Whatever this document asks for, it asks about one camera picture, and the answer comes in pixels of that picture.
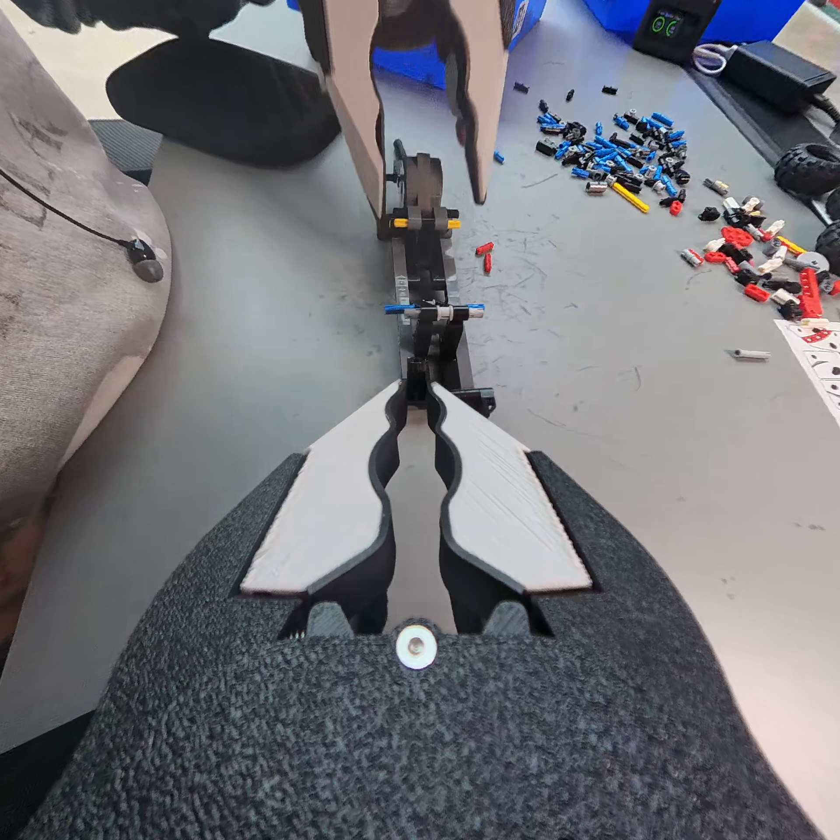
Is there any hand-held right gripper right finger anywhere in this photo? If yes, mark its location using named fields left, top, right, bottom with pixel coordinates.
left=425, top=381, right=595, bottom=636

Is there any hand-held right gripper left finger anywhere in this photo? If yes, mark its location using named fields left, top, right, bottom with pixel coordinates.
left=239, top=379, right=404, bottom=639

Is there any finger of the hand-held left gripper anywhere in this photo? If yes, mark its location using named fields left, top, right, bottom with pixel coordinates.
left=443, top=0, right=511, bottom=206
left=315, top=0, right=388, bottom=222

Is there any toy brick chassis model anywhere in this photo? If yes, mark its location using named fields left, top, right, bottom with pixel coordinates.
left=377, top=139, right=497, bottom=421

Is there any grey desk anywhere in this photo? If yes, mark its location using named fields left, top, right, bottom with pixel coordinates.
left=0, top=0, right=840, bottom=840

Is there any pile of blue black pins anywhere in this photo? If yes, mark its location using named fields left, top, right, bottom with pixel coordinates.
left=492, top=82, right=694, bottom=215

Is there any small black display device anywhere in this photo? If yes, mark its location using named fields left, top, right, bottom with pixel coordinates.
left=632, top=0, right=723, bottom=64

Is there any black power adapter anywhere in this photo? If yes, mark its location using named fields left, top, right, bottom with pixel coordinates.
left=724, top=41, right=838, bottom=115

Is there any pile of mixed small bricks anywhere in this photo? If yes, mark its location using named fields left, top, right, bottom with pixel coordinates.
left=679, top=177, right=840, bottom=324

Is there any person's grey patterned shirt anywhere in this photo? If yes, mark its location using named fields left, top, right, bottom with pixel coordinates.
left=0, top=10, right=173, bottom=527

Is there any white sticker sheet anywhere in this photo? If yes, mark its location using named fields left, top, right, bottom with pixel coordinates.
left=774, top=318, right=840, bottom=425

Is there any black earbud with cable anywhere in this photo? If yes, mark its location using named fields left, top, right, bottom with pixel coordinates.
left=0, top=168, right=165, bottom=285

